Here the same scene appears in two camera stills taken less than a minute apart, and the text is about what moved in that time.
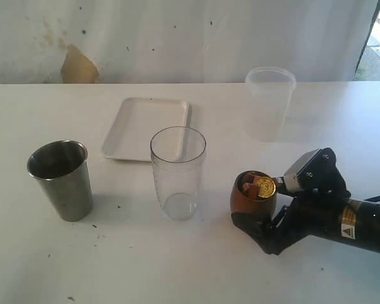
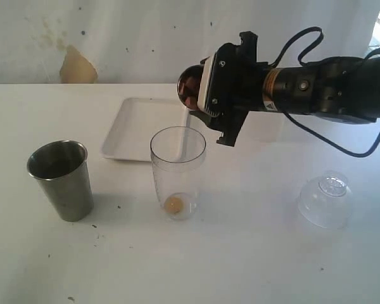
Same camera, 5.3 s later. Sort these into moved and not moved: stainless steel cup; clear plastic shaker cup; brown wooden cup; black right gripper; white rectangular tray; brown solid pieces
Moved: brown wooden cup; brown solid pieces; black right gripper
Not moved: white rectangular tray; clear plastic shaker cup; stainless steel cup
